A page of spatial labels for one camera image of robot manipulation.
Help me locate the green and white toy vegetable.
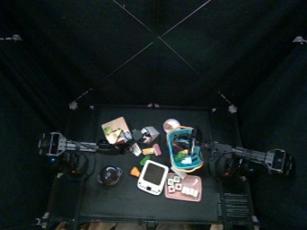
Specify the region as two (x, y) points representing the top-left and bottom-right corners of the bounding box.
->
(102, 127), (124, 143)

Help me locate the white strip of tiles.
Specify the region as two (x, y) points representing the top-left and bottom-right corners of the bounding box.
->
(181, 186), (200, 199)

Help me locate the white printed table label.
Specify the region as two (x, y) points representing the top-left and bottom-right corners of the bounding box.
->
(218, 192), (249, 217)

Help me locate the white mug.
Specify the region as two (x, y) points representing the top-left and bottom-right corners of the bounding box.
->
(161, 118), (182, 133)

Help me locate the pink tray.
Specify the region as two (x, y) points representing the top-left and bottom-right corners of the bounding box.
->
(164, 172), (204, 203)

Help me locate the white striped toy paring knife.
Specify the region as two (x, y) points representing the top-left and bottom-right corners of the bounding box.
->
(130, 142), (144, 157)

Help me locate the green toy in basket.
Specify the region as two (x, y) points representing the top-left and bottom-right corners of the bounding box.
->
(173, 152), (188, 162)

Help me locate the orange toy food piece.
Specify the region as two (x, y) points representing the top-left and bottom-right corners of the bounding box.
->
(129, 166), (142, 178)

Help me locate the pink toy block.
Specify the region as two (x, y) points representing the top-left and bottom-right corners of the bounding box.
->
(152, 143), (162, 157)

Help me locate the wooden cutting board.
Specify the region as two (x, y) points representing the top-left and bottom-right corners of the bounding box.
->
(100, 116), (132, 146)

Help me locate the white toy tablet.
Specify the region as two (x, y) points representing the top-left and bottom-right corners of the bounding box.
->
(136, 159), (170, 196)

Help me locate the grey toy drawer box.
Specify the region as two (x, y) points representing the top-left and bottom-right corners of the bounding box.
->
(138, 126), (160, 145)

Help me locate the teal basket with orange rim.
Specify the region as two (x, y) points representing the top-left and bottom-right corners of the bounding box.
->
(165, 126), (205, 173)

